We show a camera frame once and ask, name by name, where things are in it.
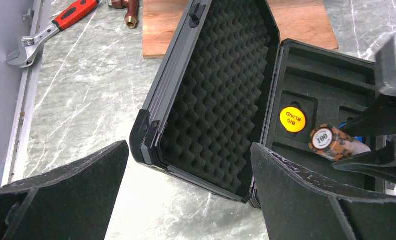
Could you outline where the wooden board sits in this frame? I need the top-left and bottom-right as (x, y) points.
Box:
(142, 0), (339, 59)

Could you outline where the blue dealer button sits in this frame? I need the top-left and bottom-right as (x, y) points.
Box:
(337, 122), (364, 143)

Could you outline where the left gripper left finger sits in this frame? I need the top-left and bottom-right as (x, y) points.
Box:
(0, 140), (128, 240)

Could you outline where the orange big blind button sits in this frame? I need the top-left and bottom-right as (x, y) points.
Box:
(279, 106), (306, 133)

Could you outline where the black foam-lined poker case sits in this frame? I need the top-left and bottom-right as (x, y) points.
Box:
(130, 0), (377, 208)

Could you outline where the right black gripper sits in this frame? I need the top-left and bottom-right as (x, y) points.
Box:
(341, 34), (396, 137)

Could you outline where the brown wooden-handled brass tool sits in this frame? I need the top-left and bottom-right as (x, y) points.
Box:
(105, 0), (139, 29)

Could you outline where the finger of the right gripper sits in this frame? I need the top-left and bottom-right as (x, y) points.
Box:
(332, 135), (396, 184)

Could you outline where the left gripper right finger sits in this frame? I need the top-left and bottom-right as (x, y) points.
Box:
(250, 142), (396, 240)

